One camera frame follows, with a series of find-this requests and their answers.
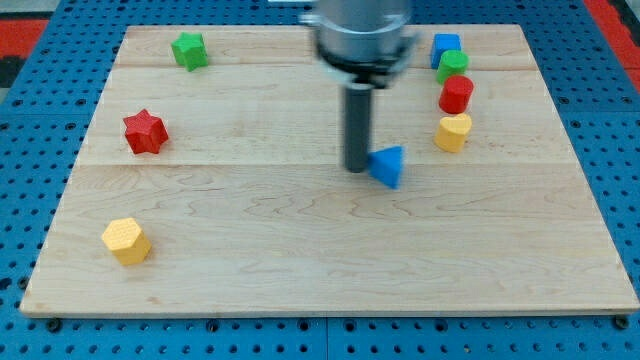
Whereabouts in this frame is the red star block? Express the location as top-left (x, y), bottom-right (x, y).
top-left (123, 109), bottom-right (169, 154)

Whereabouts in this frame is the blue triangle block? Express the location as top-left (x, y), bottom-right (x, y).
top-left (368, 146), bottom-right (404, 189)

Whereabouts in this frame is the yellow hexagon block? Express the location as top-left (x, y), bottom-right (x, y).
top-left (101, 218), bottom-right (152, 266)

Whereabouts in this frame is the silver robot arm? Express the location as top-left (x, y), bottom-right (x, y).
top-left (300, 0), bottom-right (419, 173)

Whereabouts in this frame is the light wooden board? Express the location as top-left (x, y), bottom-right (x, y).
top-left (20, 24), bottom-right (639, 319)

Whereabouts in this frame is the red cylinder block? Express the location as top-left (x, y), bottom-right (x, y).
top-left (439, 75), bottom-right (474, 114)

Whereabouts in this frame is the green star block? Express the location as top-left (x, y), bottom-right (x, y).
top-left (171, 32), bottom-right (208, 72)

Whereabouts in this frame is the yellow heart block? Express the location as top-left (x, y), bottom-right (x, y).
top-left (434, 113), bottom-right (473, 153)

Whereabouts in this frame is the blue cube block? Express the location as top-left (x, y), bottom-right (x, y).
top-left (430, 33), bottom-right (462, 69)

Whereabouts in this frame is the green cylinder block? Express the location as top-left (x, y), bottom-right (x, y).
top-left (436, 50), bottom-right (469, 85)

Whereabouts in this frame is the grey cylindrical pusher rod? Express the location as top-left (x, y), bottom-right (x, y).
top-left (343, 87), bottom-right (373, 173)

